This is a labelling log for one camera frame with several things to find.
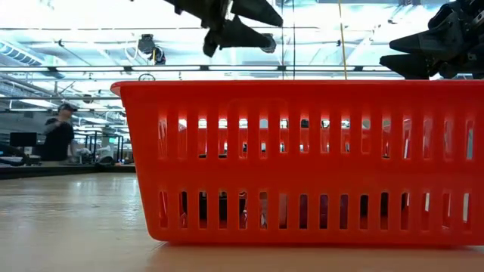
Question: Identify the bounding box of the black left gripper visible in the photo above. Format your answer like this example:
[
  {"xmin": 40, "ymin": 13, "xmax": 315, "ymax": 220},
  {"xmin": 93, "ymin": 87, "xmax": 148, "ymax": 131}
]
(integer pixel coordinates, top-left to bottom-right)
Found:
[{"xmin": 162, "ymin": 0, "xmax": 284, "ymax": 58}]

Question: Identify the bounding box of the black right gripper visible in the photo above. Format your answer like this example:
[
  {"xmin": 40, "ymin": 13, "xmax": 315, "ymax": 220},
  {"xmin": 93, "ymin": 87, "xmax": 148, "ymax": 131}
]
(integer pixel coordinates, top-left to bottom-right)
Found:
[{"xmin": 379, "ymin": 0, "xmax": 484, "ymax": 81}]

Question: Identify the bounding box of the black item with white face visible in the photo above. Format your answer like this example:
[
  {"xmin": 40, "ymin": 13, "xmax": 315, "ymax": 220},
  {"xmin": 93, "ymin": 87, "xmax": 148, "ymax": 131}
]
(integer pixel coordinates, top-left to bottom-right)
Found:
[{"xmin": 179, "ymin": 191, "xmax": 228, "ymax": 229}]

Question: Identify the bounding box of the black round ceiling fixture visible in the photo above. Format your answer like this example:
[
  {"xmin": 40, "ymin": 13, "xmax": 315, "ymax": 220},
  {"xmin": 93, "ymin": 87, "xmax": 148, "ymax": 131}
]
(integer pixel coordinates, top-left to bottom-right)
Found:
[{"xmin": 260, "ymin": 32, "xmax": 278, "ymax": 54}]

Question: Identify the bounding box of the red slotted plastic basket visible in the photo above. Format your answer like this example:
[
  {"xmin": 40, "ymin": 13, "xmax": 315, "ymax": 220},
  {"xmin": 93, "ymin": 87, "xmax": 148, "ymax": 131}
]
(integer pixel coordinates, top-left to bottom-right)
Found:
[{"xmin": 110, "ymin": 79, "xmax": 484, "ymax": 246}]

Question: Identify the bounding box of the white background equipment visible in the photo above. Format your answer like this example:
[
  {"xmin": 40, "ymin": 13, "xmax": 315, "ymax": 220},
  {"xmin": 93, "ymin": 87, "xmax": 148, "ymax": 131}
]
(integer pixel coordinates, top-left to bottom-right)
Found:
[{"xmin": 75, "ymin": 145, "xmax": 114, "ymax": 164}]

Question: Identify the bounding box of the person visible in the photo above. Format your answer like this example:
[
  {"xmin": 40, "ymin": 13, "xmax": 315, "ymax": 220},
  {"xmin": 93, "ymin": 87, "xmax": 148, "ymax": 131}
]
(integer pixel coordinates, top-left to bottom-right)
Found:
[{"xmin": 40, "ymin": 103, "xmax": 79, "ymax": 162}]

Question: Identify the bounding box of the black background monitor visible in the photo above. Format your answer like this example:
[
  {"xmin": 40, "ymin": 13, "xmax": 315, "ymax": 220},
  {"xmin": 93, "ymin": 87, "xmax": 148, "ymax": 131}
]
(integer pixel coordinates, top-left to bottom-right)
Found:
[{"xmin": 9, "ymin": 131, "xmax": 38, "ymax": 148}]

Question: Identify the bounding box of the black hanging cable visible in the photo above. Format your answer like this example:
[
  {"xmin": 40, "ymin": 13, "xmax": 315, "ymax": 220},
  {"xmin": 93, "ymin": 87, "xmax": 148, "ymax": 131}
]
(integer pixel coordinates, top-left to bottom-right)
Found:
[{"xmin": 292, "ymin": 0, "xmax": 297, "ymax": 81}]

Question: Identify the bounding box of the dark fixture with yellow cable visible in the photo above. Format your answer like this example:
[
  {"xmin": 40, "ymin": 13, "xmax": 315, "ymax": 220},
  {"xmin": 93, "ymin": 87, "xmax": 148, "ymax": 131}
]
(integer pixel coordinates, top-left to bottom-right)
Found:
[{"xmin": 151, "ymin": 45, "xmax": 167, "ymax": 66}]

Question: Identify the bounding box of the grey ceiling light rail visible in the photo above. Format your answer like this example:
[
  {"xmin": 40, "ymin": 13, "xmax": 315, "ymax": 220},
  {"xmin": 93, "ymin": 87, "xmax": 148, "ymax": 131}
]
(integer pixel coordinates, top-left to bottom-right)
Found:
[{"xmin": 0, "ymin": 64, "xmax": 394, "ymax": 73}]

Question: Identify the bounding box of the black background workstation frame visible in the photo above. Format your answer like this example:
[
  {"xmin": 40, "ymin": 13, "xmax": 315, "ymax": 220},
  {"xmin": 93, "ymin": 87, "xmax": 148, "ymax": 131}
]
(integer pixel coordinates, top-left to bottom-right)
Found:
[{"xmin": 55, "ymin": 130, "xmax": 125, "ymax": 165}]

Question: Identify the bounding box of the black aluminium table frame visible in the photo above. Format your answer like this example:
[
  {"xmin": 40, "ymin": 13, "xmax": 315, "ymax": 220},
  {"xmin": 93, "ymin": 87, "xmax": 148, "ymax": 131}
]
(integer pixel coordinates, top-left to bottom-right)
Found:
[{"xmin": 0, "ymin": 164, "xmax": 137, "ymax": 181}]

